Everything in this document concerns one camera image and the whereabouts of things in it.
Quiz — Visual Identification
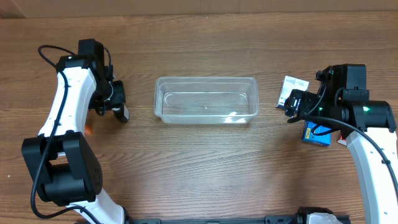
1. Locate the black bottle white cap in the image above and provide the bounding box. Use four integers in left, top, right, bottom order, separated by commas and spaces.
112, 104, 129, 123

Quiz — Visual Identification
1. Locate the white medicine box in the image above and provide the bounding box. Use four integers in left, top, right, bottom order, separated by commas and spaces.
275, 76, 310, 109

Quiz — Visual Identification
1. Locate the orange tube white cap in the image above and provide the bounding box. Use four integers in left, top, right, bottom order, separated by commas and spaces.
85, 124, 93, 135

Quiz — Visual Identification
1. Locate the blue medicine box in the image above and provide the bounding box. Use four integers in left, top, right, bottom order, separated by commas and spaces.
301, 121, 331, 146

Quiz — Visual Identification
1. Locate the red medicine box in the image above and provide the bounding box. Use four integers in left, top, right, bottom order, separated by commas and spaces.
337, 133, 347, 146

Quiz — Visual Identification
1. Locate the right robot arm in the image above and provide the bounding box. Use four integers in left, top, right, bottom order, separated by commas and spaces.
285, 63, 397, 223

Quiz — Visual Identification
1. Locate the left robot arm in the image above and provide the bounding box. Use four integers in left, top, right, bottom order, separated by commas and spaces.
21, 39, 132, 224

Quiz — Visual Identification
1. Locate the clear plastic container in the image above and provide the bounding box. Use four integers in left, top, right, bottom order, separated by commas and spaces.
154, 77, 259, 124

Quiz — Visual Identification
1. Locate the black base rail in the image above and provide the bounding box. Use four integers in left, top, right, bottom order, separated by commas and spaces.
124, 214, 352, 224

